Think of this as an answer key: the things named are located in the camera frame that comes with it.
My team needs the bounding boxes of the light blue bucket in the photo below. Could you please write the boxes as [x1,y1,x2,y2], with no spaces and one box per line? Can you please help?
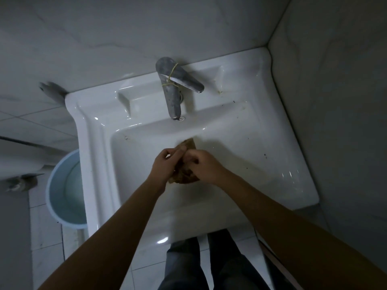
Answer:
[46,149,88,230]

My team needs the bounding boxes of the grey pipe valve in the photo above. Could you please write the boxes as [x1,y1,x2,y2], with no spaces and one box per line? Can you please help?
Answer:
[5,173,44,192]

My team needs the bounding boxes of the person's right forearm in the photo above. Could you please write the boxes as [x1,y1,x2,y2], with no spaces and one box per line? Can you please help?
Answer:
[215,171,387,290]

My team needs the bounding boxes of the brown cloth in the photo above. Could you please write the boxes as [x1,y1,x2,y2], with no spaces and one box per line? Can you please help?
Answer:
[168,138,201,184]

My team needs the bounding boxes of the person's dark trousers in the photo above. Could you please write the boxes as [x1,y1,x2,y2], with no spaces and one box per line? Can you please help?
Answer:
[158,229,297,290]

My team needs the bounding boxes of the chrome faucet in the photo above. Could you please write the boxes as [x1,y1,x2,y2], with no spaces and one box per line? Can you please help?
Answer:
[155,57,205,120]

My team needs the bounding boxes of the grey wall fitting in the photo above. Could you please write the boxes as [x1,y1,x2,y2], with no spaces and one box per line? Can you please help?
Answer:
[39,82,69,103]

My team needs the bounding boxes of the person's right hand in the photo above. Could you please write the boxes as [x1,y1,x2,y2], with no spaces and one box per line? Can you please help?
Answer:
[183,149,229,188]

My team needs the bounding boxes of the white ceramic sink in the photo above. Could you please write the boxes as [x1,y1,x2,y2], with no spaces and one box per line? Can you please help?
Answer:
[65,47,320,249]

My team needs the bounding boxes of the person's left forearm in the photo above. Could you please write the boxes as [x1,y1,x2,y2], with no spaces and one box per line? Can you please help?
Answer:
[38,177,167,290]

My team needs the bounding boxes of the person's left hand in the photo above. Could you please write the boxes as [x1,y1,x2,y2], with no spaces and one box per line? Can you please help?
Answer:
[148,145,187,194]

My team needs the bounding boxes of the yellow rubber band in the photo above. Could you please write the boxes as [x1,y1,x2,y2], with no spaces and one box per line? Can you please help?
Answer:
[161,63,179,87]

